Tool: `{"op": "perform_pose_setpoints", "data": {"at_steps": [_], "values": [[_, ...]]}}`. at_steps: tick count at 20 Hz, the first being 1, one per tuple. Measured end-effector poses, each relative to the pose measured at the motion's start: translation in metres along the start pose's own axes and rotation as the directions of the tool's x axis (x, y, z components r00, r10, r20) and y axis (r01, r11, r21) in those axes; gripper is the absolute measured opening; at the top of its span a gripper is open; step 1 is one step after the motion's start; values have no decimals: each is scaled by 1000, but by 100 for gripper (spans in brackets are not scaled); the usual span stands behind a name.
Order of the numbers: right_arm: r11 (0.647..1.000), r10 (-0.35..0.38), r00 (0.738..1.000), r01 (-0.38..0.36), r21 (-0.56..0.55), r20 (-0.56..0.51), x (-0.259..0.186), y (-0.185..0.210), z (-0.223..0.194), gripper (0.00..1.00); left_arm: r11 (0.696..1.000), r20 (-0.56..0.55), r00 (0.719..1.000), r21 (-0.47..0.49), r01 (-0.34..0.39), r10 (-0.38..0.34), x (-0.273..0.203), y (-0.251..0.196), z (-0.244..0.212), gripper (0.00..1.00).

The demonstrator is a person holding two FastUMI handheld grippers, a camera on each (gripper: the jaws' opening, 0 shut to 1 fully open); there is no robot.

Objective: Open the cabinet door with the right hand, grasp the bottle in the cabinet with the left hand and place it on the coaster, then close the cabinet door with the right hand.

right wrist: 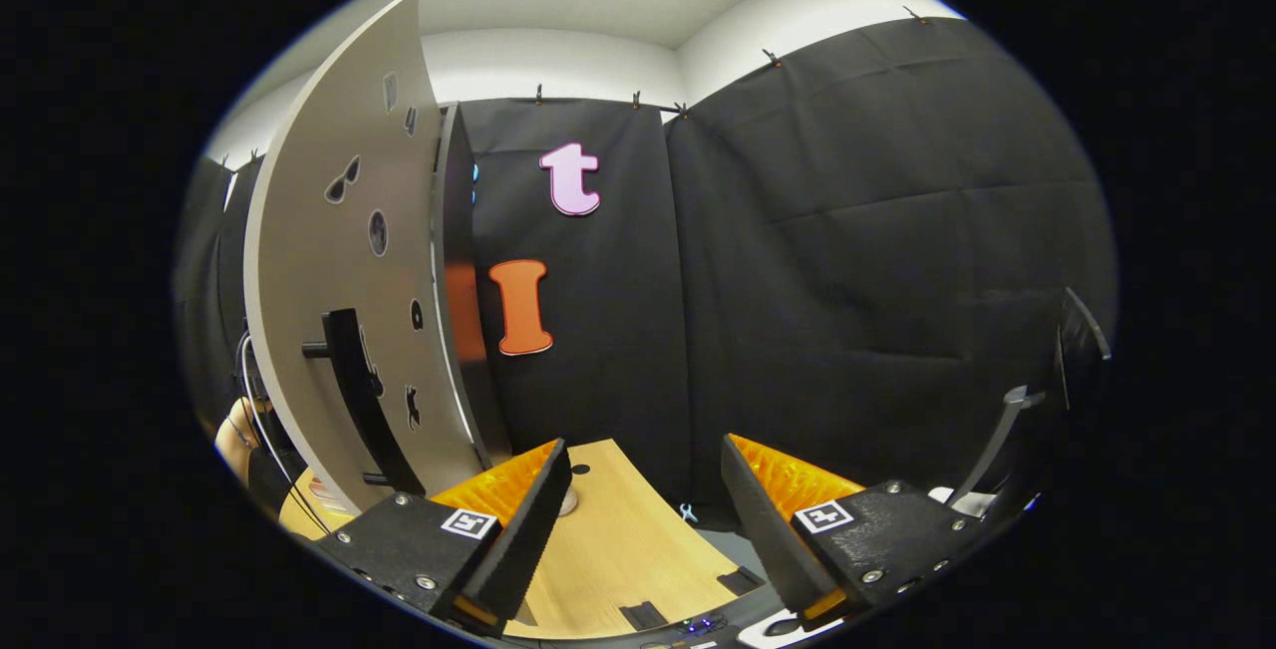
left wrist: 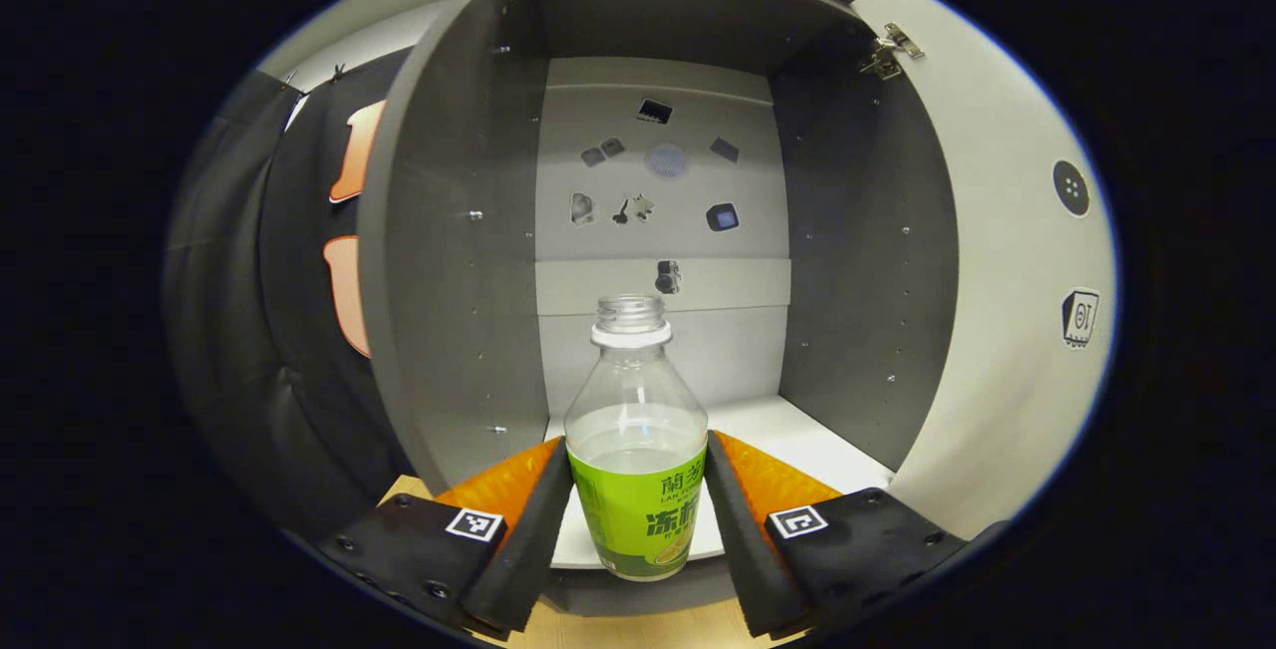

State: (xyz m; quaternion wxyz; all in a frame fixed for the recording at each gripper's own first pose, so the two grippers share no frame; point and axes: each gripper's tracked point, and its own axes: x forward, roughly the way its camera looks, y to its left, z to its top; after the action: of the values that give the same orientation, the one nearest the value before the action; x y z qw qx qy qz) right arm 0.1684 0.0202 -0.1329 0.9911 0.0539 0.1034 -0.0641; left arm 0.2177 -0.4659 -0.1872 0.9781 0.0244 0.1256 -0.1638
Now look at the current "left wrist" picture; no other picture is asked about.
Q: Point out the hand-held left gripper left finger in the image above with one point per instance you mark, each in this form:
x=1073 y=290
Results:
x=523 y=539

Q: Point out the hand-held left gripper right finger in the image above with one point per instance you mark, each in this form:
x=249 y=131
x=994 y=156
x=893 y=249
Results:
x=743 y=539

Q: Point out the clear bottle with green label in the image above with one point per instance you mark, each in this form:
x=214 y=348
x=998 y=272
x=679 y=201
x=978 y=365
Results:
x=638 y=519

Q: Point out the white cabinet door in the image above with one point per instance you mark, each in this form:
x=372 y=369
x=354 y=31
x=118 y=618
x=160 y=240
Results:
x=997 y=330

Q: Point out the grey cabinet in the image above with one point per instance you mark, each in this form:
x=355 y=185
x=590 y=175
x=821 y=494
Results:
x=459 y=280

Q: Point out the metal cabinet door hinge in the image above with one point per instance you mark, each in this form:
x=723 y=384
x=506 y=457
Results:
x=897 y=39

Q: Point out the black backdrop cloth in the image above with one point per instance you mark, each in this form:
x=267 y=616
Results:
x=259 y=330

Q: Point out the row of black cloth clips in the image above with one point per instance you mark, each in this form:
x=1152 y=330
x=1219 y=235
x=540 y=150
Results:
x=339 y=72

